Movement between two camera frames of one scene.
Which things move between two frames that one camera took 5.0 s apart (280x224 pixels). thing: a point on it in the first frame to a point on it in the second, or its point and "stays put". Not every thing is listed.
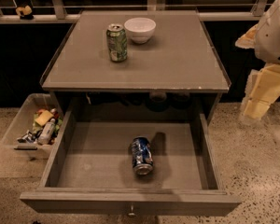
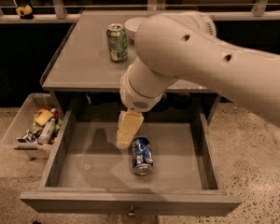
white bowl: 140,29 stays put
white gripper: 273,38 to 134,97
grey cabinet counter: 181,58 stays put
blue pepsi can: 142,156 stays put
